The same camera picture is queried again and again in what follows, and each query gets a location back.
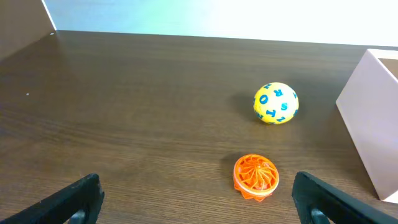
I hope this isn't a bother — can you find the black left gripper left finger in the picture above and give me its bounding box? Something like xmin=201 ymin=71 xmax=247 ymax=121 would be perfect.
xmin=1 ymin=174 xmax=104 ymax=224

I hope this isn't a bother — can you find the yellow ball with blue letters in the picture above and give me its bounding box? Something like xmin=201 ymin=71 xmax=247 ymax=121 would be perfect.
xmin=253 ymin=82 xmax=299 ymax=124

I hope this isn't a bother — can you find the white open cardboard box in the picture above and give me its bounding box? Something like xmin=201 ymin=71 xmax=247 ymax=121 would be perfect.
xmin=336 ymin=49 xmax=397 ymax=203

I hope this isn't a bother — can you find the orange round lattice toy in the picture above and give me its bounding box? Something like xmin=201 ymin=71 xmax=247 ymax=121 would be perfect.
xmin=233 ymin=154 xmax=280 ymax=202

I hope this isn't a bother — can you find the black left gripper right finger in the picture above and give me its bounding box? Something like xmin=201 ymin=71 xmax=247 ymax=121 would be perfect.
xmin=292 ymin=172 xmax=397 ymax=224

